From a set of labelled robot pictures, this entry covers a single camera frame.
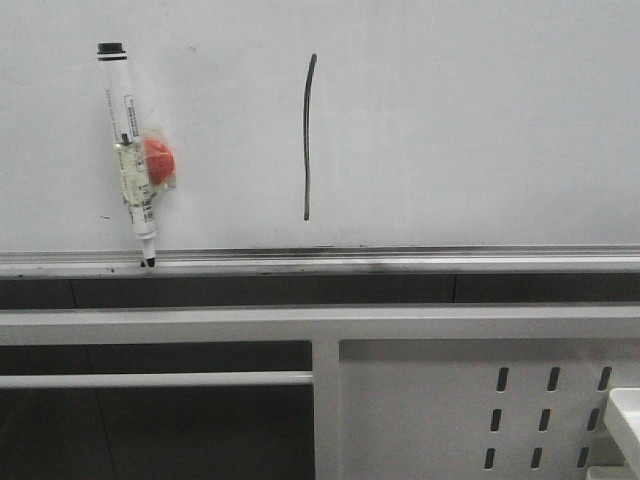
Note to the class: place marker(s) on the red magnet taped to marker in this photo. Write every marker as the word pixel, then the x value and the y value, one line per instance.
pixel 160 160

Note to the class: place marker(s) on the white whiteboard marker pen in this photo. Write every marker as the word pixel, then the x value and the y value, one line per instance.
pixel 129 150

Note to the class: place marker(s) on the whiteboard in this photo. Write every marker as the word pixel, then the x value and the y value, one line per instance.
pixel 328 123

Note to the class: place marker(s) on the white perforated metal panel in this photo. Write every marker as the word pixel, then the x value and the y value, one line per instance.
pixel 480 409

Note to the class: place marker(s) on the white plastic bin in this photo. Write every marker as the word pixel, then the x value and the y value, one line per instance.
pixel 625 425

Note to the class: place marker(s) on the white metal frame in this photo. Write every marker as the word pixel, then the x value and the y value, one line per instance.
pixel 218 393

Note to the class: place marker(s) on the aluminium whiteboard tray rail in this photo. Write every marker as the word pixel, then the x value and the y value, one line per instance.
pixel 323 261

